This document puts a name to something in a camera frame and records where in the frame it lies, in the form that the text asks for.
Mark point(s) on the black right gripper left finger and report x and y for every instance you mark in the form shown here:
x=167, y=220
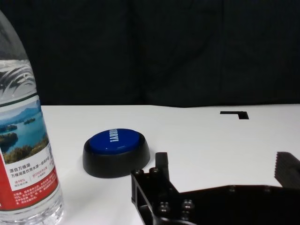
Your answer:
x=161, y=178

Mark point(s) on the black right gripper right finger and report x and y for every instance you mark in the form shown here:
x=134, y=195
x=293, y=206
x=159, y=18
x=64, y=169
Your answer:
x=288, y=171

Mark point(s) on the blue round lid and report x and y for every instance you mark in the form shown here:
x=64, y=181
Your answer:
x=114, y=152

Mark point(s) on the clear water bottle red cap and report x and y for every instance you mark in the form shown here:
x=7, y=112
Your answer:
x=25, y=140

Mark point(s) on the black corner tape mark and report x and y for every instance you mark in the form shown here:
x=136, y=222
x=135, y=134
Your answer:
x=242, y=114

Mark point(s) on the black curtain backdrop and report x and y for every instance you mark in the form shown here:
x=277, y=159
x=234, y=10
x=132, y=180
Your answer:
x=140, y=47

